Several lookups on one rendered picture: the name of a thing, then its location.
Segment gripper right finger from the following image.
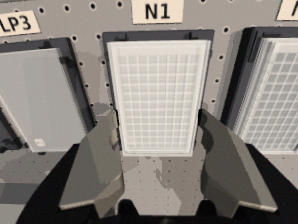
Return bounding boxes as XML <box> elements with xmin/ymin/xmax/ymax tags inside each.
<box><xmin>198</xmin><ymin>108</ymin><xmax>298</xmax><ymax>224</ymax></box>

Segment black l-shaped nest locator rail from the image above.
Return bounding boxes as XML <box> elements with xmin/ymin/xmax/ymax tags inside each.
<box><xmin>220</xmin><ymin>27</ymin><xmax>298</xmax><ymax>131</ymax></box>

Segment dark grey flat tray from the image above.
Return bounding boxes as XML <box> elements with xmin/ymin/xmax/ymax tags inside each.
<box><xmin>0</xmin><ymin>37</ymin><xmax>96</xmax><ymax>133</ymax></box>

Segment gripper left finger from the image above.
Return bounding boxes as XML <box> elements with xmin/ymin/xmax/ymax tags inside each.
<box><xmin>15</xmin><ymin>109</ymin><xmax>125</xmax><ymax>224</ymax></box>

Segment beige operator button panel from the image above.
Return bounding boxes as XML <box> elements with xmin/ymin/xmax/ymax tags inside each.
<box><xmin>0</xmin><ymin>183</ymin><xmax>40</xmax><ymax>224</ymax></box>

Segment clear plastic lid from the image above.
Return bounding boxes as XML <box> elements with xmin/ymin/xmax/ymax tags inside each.
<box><xmin>0</xmin><ymin>48</ymin><xmax>88</xmax><ymax>152</ymax></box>

